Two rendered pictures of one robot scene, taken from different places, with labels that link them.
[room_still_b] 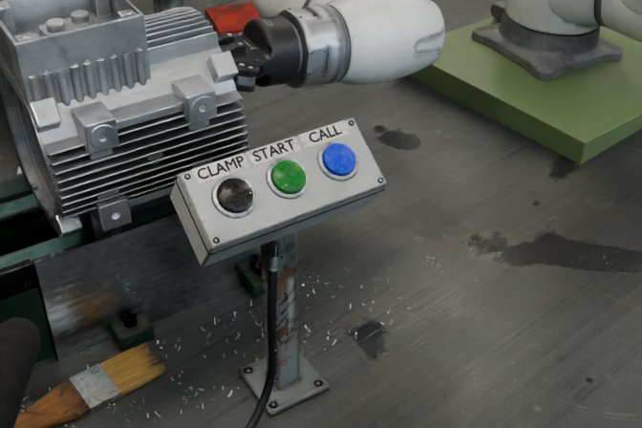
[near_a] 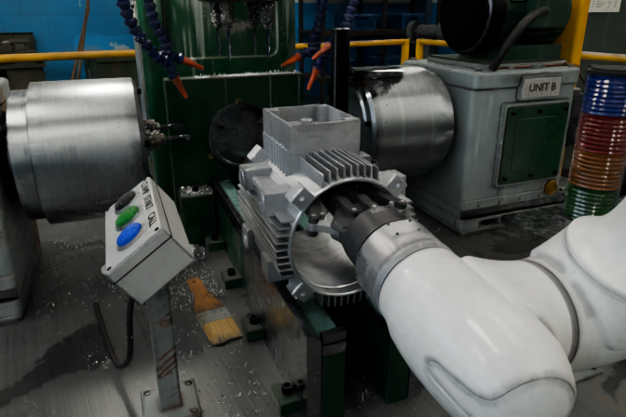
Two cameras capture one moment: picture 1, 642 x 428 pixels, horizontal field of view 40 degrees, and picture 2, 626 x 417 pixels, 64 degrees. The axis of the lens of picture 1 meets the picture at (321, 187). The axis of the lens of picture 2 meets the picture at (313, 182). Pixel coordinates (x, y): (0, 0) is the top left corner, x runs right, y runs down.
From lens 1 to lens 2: 101 cm
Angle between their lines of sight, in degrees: 87
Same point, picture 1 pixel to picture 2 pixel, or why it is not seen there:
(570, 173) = not seen: outside the picture
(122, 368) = (222, 325)
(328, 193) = (112, 243)
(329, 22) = (392, 247)
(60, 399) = (210, 303)
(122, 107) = (270, 179)
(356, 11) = (421, 264)
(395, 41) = (409, 325)
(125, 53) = (282, 146)
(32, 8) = (334, 116)
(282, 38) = (360, 224)
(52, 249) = not seen: hidden behind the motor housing
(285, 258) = not seen: hidden behind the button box
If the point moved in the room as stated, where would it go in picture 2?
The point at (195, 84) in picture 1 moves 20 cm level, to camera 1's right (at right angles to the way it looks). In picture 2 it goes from (277, 189) to (220, 269)
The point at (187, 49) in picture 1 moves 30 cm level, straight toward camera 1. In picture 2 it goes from (311, 174) to (65, 173)
